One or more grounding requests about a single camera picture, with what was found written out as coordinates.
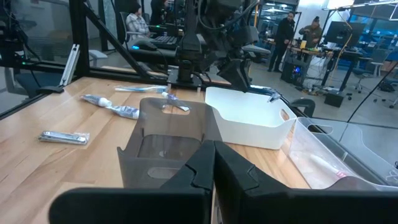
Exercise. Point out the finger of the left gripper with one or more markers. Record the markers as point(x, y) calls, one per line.
point(231, 73)
point(244, 76)

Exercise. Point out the dark blue razor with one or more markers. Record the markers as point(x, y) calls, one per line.
point(274, 97)

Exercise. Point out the black monitor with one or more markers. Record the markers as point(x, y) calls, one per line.
point(342, 32)

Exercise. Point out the person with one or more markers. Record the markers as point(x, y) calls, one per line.
point(312, 32)
point(158, 12)
point(136, 25)
point(284, 40)

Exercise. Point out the white plastic bin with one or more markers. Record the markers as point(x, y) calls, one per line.
point(248, 118)

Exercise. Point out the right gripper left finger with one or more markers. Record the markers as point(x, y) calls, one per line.
point(140, 205)

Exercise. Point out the silver nail clipper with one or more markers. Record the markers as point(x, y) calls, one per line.
point(62, 137)

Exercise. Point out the backlit black keyboard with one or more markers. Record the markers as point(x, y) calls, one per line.
point(164, 39)

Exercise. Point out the black computer tower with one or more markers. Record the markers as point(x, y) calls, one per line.
point(293, 71)

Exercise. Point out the black electronics unit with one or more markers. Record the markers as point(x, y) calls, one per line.
point(11, 43)

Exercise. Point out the smoky grey translucent bin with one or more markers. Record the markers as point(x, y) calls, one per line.
point(133, 161)
point(357, 183)

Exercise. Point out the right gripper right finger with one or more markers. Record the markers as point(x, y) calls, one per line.
point(295, 208)

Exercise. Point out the blue toothbrush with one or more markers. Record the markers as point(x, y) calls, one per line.
point(140, 89)

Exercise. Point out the black background desk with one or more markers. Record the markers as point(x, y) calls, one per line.
point(348, 53)

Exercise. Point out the black box on floor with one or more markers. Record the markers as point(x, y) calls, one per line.
point(334, 99)

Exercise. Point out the red toothbrush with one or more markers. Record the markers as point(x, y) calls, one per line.
point(326, 166)

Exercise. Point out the clear plastic bin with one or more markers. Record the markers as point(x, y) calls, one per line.
point(298, 149)

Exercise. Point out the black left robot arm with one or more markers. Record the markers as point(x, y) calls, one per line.
point(188, 46)

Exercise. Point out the silver aluminium bracket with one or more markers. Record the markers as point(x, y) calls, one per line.
point(70, 65)

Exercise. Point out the black lit computer mouse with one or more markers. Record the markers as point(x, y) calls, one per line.
point(143, 45)

